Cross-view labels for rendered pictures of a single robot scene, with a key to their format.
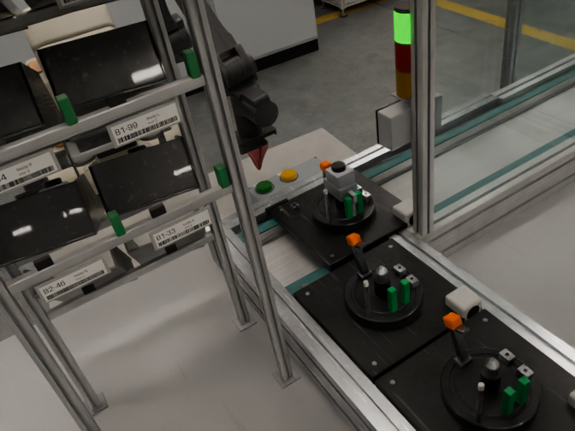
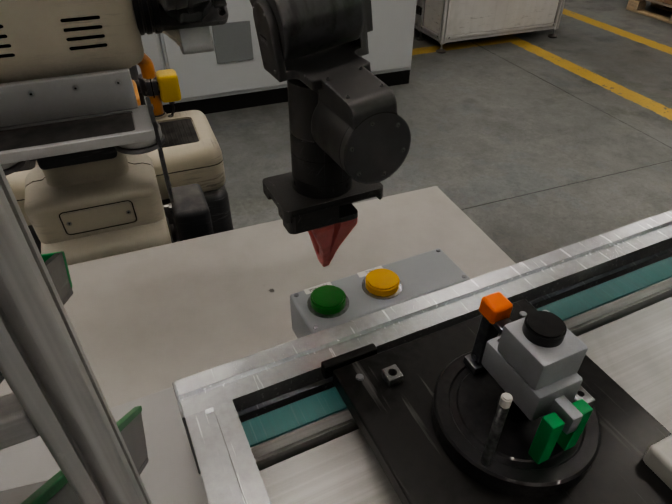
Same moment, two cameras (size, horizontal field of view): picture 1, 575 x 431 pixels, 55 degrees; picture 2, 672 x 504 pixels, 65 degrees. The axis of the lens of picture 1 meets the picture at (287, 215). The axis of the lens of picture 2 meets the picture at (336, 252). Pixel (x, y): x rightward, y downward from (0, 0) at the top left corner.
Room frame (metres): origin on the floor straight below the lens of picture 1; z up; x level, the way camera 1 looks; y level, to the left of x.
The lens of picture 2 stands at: (0.69, 0.04, 1.38)
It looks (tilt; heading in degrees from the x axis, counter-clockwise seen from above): 39 degrees down; 0
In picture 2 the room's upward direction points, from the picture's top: straight up
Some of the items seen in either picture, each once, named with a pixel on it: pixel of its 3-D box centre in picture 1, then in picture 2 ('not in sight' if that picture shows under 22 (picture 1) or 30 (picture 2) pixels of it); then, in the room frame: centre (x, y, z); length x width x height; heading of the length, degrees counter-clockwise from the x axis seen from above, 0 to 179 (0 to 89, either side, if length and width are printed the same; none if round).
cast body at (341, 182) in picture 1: (342, 180); (543, 363); (0.95, -0.13, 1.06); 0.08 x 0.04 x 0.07; 25
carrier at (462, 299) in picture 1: (382, 282); not in sight; (0.69, -0.14, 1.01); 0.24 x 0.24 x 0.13; 25
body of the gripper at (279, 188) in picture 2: (249, 125); (322, 165); (1.12, 0.05, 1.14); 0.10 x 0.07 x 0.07; 115
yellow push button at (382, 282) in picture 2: (288, 176); (382, 284); (1.15, -0.02, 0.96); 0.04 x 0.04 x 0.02
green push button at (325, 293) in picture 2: (264, 187); (328, 302); (1.12, 0.04, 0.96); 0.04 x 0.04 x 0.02
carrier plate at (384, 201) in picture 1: (343, 215); (508, 426); (0.96, -0.12, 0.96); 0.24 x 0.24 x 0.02; 25
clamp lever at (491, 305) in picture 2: (328, 179); (494, 336); (1.00, -0.10, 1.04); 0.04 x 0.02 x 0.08; 25
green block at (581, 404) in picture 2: (358, 202); (573, 425); (0.93, -0.15, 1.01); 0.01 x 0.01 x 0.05; 25
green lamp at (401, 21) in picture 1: (409, 23); not in sight; (0.89, -0.26, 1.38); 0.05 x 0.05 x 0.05
